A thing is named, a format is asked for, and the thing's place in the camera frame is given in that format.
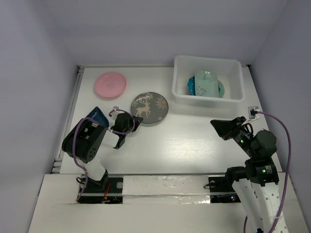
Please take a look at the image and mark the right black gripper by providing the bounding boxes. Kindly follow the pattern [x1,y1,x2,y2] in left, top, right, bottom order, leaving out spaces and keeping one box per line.
[209,115,257,157]

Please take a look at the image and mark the grey reindeer plate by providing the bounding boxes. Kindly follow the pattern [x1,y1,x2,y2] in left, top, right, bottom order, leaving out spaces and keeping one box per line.
[131,92,169,124]

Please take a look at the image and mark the green flower round plate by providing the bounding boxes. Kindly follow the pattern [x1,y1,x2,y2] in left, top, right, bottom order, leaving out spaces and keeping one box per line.
[218,80,225,98]

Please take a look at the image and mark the dark blue leaf plate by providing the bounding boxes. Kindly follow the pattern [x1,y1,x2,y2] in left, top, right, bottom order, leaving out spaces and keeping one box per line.
[86,106,109,127]

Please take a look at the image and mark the green rectangular glass plate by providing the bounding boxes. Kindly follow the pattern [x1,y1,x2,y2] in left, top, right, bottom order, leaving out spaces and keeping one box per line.
[194,70,219,98]

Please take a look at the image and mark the blue polka dot plate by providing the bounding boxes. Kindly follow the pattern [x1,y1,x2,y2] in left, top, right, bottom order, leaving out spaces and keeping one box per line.
[187,76,196,96]

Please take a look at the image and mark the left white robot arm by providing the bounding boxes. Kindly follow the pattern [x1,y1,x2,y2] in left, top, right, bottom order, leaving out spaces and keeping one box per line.
[62,110,143,192]

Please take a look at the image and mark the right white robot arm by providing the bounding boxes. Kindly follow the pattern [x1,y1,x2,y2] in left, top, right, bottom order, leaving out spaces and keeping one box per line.
[207,116,289,233]

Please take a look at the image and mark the translucent plastic bin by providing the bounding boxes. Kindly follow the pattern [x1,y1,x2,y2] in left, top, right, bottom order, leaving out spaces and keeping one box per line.
[172,55,245,108]

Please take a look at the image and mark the pink round plate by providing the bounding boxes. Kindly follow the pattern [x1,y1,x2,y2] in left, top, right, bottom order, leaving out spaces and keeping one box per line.
[94,72,127,99]

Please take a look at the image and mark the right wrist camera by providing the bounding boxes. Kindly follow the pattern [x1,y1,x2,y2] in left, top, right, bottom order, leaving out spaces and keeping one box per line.
[243,106,260,125]

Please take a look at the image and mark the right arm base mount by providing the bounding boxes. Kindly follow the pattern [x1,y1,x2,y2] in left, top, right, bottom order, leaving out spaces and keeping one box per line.
[204,166,247,203]

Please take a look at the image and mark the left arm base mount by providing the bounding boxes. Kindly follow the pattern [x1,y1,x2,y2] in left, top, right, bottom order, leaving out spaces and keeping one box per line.
[77,177,123,204]

